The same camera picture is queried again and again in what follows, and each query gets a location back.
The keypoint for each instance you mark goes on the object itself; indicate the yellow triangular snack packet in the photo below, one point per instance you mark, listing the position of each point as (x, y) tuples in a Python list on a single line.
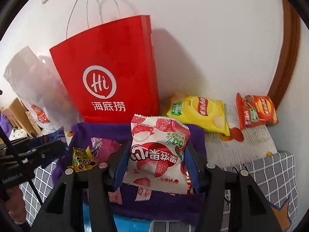
[(89, 153)]

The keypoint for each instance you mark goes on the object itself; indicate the green snack packet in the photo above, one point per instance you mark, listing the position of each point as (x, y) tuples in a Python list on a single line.
[(80, 162)]

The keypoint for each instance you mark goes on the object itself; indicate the grey checked blanket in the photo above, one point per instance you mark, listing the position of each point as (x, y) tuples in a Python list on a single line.
[(277, 174)]

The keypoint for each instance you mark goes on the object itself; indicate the small pink white packet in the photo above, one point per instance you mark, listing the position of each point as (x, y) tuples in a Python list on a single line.
[(117, 195), (144, 193)]

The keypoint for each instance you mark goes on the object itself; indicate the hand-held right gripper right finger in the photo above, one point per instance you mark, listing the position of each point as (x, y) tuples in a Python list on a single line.
[(193, 171)]

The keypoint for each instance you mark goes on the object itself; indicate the yellow chip bag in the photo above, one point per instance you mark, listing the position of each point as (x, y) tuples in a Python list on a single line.
[(200, 116)]

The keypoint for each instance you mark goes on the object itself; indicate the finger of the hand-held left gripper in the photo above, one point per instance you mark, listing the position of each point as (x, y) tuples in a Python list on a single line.
[(48, 152)]

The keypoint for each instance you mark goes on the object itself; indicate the red paper bag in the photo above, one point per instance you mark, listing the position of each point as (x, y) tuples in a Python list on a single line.
[(108, 60)]

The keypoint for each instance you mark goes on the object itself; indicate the purple towel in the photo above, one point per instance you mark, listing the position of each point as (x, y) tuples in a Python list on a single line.
[(157, 207)]

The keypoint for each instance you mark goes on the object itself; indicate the white spotted pillow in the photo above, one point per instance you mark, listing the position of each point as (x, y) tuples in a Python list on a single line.
[(18, 133)]

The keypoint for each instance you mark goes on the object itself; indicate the person's left hand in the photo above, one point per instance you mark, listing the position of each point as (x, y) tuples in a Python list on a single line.
[(15, 205)]

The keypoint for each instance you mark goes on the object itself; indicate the blue tissue pack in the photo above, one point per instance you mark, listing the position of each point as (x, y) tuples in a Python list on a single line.
[(130, 226)]

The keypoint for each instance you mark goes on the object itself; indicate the brown wooden door frame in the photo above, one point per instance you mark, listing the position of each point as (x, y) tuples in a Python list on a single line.
[(287, 53)]

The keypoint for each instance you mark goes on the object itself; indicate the small blue snack packet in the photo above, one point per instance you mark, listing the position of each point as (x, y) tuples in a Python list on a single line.
[(56, 136)]

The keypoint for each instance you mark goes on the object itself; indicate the orange red chip bag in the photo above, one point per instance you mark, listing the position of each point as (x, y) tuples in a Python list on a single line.
[(256, 111)]

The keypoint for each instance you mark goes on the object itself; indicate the white plastic shopping bag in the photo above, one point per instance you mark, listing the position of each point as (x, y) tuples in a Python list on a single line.
[(29, 82)]

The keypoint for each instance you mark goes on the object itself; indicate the white strawberry snack packet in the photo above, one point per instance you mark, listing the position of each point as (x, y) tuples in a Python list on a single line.
[(154, 154)]

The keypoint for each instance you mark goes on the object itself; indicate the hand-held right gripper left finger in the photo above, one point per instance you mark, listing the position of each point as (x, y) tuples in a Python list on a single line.
[(120, 164)]

